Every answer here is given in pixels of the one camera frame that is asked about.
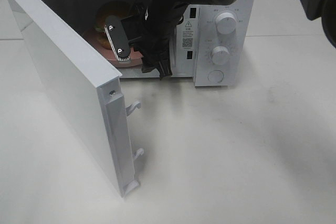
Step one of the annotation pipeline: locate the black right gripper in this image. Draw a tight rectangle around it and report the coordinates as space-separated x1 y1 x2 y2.
104 0 188 80

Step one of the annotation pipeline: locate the pink round plate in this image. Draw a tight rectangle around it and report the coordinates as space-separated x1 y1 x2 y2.
82 28 142 68

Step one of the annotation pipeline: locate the burger with lettuce and cheese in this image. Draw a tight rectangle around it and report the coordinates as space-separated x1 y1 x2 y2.
94 1 131 50

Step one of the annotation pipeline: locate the white microwave door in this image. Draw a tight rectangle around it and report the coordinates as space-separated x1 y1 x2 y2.
8 0 144 197

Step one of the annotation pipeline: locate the round white door release button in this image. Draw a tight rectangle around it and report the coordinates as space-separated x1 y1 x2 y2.
208 70 224 83

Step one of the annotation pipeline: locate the white warning label sticker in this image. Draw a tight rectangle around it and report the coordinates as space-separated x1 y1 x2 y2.
178 20 194 50

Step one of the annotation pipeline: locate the white microwave oven body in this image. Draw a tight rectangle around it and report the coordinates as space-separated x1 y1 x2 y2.
42 0 254 86

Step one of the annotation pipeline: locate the lower white microwave knob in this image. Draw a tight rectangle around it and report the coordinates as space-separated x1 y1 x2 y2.
211 46 230 66

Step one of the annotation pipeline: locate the white microwave knob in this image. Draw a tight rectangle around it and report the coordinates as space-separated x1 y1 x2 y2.
215 12 237 35
211 46 230 66

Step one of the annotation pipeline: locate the upper white microwave knob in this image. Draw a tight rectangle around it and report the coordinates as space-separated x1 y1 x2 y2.
215 12 237 35

